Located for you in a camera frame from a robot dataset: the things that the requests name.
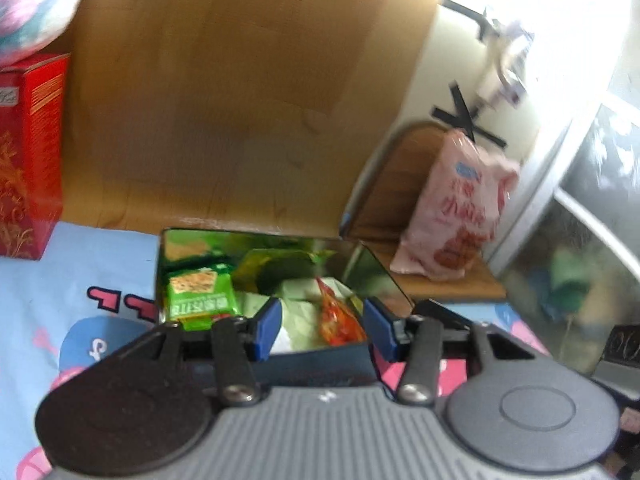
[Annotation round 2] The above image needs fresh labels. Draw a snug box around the light green snack packet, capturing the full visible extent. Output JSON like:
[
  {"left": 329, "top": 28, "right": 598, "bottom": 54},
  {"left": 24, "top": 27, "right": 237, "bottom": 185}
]
[{"left": 270, "top": 279, "right": 352, "bottom": 356}]

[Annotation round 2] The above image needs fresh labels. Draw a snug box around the white wall hook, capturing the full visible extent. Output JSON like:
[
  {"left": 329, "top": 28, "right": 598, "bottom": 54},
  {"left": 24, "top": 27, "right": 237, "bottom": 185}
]
[{"left": 475, "top": 7, "right": 532, "bottom": 111}]

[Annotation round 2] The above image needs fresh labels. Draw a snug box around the red orange snack packet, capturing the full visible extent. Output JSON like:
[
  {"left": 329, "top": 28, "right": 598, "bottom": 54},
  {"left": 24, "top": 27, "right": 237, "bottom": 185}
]
[{"left": 315, "top": 277, "right": 369, "bottom": 349}]

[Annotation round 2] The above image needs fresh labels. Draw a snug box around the blue pink cartoon bed sheet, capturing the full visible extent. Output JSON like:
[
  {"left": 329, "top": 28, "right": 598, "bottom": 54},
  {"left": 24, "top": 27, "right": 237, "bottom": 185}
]
[{"left": 0, "top": 220, "right": 640, "bottom": 480}]

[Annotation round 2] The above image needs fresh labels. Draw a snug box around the grey window frame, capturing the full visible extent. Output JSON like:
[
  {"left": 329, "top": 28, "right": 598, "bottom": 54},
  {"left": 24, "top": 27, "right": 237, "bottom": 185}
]
[{"left": 487, "top": 0, "right": 640, "bottom": 392}]

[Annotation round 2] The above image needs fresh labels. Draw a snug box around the bright green cracker packet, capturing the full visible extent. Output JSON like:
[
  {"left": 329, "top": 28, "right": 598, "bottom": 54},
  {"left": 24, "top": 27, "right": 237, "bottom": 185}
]
[{"left": 165, "top": 264, "right": 239, "bottom": 332}]

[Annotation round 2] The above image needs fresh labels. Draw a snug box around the red gift box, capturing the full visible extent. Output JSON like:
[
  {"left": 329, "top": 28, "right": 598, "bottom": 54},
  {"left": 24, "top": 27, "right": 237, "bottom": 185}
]
[{"left": 0, "top": 53, "right": 71, "bottom": 261}]

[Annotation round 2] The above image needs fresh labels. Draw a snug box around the pink blue plush toy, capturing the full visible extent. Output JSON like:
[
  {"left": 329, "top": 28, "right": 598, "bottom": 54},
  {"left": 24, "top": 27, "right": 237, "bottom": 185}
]
[{"left": 0, "top": 0, "right": 101, "bottom": 69}]

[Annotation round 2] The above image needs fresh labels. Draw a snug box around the black tape cross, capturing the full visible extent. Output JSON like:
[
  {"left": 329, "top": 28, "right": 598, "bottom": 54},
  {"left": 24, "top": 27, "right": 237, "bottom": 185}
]
[{"left": 432, "top": 85, "right": 509, "bottom": 150}]

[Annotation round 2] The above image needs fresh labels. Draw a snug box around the large pink snack bag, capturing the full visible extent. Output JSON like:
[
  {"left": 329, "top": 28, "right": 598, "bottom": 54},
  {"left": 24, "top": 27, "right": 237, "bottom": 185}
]
[{"left": 390, "top": 129, "right": 521, "bottom": 281}]

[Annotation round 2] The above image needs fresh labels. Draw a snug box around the black storage box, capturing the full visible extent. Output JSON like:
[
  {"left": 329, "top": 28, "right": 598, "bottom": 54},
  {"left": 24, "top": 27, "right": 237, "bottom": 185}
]
[{"left": 155, "top": 228, "right": 416, "bottom": 387}]

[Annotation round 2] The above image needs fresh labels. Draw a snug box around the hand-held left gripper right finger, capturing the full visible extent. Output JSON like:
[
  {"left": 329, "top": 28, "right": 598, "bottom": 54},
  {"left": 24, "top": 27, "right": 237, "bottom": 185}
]
[{"left": 362, "top": 297, "right": 536, "bottom": 407}]

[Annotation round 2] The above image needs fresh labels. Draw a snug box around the black tape strip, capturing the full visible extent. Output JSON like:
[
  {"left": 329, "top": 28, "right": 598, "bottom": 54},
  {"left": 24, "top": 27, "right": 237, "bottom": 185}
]
[{"left": 439, "top": 0, "right": 495, "bottom": 44}]

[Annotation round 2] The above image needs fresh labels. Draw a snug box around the wooden chair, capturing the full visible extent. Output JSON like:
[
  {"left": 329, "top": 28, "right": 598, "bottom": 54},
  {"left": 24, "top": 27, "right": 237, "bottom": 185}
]
[{"left": 340, "top": 122, "right": 506, "bottom": 304}]

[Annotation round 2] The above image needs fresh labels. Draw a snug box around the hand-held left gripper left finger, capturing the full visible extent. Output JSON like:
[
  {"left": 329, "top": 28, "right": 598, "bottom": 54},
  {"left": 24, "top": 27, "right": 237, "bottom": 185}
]
[{"left": 100, "top": 297, "right": 282, "bottom": 407}]

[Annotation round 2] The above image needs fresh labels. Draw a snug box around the wooden headboard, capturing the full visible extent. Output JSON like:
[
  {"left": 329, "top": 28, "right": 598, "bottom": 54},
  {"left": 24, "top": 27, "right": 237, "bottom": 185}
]
[{"left": 57, "top": 0, "right": 444, "bottom": 242}]

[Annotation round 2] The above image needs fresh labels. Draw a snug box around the dark patterned box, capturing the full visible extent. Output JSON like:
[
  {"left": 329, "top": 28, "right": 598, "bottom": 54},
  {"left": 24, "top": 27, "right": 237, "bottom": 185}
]
[{"left": 592, "top": 325, "right": 640, "bottom": 402}]

